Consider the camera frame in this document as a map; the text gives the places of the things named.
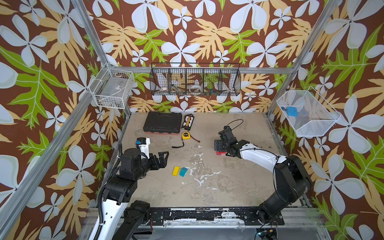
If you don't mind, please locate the yellow rectangular block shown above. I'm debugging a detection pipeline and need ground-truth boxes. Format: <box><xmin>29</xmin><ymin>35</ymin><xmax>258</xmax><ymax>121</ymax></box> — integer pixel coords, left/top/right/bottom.
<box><xmin>172</xmin><ymin>166</ymin><xmax>180</xmax><ymax>177</ymax></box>

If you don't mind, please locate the teal block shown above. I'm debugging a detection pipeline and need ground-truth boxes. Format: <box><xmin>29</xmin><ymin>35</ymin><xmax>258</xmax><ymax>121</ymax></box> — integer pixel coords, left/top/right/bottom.
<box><xmin>179</xmin><ymin>167</ymin><xmax>188</xmax><ymax>177</ymax></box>

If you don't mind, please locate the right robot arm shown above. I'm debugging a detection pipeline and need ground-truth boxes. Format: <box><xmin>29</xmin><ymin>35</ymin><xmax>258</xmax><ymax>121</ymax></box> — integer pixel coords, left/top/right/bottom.
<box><xmin>219</xmin><ymin>126</ymin><xmax>313</xmax><ymax>224</ymax></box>

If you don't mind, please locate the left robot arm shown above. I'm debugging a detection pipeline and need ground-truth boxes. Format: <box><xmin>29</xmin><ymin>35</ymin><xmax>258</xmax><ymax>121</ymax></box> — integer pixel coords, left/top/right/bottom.
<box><xmin>89</xmin><ymin>139</ymin><xmax>169</xmax><ymax>240</ymax></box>

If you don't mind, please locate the yellow tape measure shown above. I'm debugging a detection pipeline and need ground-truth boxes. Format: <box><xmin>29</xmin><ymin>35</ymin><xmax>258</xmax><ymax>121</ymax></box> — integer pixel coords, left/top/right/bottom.
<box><xmin>172</xmin><ymin>132</ymin><xmax>201</xmax><ymax>149</ymax></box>

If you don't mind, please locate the black tool case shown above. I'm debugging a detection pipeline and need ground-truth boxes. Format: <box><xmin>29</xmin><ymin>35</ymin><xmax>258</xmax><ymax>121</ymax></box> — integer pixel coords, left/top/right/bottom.
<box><xmin>143</xmin><ymin>112</ymin><xmax>182</xmax><ymax>134</ymax></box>

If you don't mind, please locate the blue object in basket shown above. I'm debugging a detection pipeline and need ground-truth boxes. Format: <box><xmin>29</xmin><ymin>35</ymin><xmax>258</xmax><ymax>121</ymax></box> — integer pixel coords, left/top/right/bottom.
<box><xmin>285</xmin><ymin>107</ymin><xmax>299</xmax><ymax>117</ymax></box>

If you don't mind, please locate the white mesh basket right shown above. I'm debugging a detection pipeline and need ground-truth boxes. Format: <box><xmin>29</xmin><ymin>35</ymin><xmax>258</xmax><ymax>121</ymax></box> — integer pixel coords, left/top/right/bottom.
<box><xmin>277</xmin><ymin>87</ymin><xmax>342</xmax><ymax>138</ymax></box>

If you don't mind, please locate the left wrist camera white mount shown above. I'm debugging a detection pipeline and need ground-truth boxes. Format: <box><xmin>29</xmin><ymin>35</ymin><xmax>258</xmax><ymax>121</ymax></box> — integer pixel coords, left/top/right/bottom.
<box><xmin>136</xmin><ymin>137</ymin><xmax>151</xmax><ymax>159</ymax></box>

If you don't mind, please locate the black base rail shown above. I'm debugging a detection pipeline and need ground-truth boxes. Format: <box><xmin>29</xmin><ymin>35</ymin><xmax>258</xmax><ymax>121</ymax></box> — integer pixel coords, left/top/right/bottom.
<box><xmin>143</xmin><ymin>206</ymin><xmax>285</xmax><ymax>226</ymax></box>

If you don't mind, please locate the black wire basket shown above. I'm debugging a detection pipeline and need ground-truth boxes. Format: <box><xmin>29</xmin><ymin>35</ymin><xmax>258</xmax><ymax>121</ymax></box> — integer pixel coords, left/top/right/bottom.
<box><xmin>149</xmin><ymin>63</ymin><xmax>242</xmax><ymax>96</ymax></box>

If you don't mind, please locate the white wire basket left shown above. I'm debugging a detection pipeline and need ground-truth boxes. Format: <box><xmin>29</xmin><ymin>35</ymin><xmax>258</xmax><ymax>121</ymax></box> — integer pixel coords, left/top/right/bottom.
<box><xmin>90</xmin><ymin>64</ymin><xmax>135</xmax><ymax>110</ymax></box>

